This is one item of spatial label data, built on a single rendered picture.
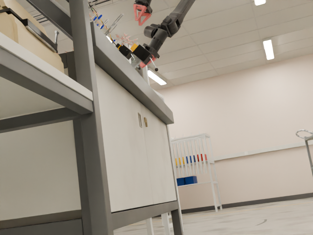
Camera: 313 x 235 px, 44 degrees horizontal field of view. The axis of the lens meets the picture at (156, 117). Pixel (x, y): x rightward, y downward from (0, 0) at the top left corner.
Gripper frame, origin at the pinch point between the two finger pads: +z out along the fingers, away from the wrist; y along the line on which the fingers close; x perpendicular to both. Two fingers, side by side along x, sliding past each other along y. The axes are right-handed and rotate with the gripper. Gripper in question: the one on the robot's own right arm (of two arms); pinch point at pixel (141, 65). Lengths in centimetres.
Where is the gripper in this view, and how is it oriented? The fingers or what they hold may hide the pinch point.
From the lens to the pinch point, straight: 190.5
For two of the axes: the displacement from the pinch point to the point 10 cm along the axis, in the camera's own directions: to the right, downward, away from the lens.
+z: -5.3, 8.4, -0.5
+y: -2.8, -2.3, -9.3
